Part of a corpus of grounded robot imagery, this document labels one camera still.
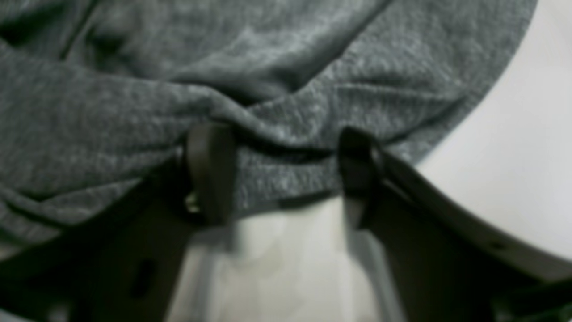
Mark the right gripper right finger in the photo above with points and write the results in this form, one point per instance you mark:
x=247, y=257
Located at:
x=361, y=166

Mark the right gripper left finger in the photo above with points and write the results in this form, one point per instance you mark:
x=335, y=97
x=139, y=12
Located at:
x=210, y=161

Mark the grey t-shirt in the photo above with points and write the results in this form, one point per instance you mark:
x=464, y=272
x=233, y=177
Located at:
x=96, y=94

